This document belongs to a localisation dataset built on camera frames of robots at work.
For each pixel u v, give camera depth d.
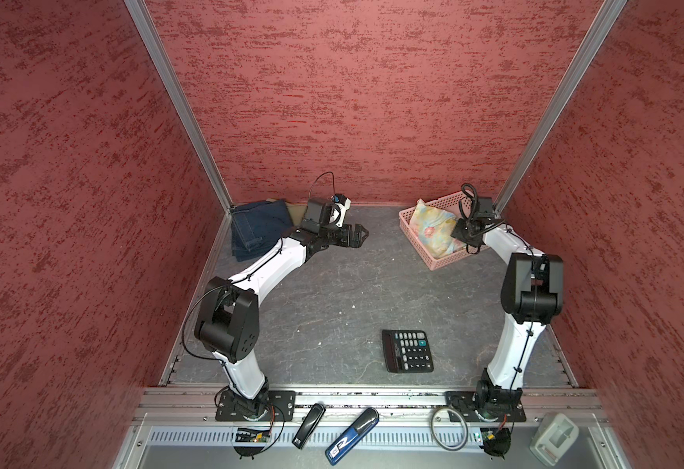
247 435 0.73
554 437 0.68
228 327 0.47
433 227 1.10
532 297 0.55
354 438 0.67
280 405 0.74
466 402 0.74
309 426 0.69
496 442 0.71
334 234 0.76
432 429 0.71
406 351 0.81
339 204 0.78
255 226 1.03
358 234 0.78
